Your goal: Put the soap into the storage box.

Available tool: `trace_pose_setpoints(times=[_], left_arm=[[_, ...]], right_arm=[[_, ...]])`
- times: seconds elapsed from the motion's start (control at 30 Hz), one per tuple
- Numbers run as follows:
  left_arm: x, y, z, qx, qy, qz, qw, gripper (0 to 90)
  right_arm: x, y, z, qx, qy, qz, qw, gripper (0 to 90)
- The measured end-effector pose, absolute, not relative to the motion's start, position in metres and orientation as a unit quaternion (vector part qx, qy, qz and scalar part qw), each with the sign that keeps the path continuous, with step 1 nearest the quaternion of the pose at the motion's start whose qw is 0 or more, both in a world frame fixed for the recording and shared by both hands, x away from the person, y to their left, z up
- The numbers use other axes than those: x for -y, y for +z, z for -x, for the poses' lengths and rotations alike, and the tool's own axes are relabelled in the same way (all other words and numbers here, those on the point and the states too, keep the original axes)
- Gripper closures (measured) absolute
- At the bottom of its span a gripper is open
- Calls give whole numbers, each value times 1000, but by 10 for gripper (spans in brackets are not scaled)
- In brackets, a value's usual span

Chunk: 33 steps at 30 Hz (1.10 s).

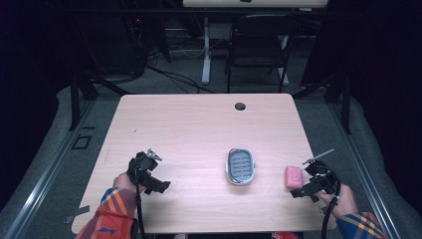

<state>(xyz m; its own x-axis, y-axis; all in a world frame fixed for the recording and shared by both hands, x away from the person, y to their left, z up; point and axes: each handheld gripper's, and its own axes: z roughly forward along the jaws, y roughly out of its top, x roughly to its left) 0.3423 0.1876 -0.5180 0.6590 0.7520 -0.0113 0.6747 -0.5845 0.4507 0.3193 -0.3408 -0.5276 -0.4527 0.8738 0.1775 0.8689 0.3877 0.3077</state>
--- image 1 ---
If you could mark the grey tape strip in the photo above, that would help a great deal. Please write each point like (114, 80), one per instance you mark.
(78, 212)

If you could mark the person's left hand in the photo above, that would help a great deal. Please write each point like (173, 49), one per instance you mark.
(123, 182)

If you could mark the black tape square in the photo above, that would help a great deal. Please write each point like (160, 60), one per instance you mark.
(82, 142)

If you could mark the person's right hand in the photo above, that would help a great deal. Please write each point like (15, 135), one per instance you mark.
(343, 202)

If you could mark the red packet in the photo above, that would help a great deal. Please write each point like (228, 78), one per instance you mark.
(286, 235)

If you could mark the white desk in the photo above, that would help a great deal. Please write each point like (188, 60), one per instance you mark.
(206, 49)

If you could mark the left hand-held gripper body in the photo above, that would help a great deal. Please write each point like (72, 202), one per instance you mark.
(142, 166)

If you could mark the black folding chair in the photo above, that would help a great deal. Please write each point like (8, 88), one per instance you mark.
(258, 49)

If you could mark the pink soap bar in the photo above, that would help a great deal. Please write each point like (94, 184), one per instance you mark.
(294, 177)

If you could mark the metal floor rail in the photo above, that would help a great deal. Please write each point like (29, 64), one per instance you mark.
(361, 172)
(43, 179)

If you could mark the black metal stand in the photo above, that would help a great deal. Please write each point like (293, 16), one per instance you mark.
(75, 99)
(345, 103)

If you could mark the grey soap dish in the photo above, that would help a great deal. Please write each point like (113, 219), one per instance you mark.
(240, 166)

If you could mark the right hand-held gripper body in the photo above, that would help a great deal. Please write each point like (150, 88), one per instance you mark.
(323, 177)

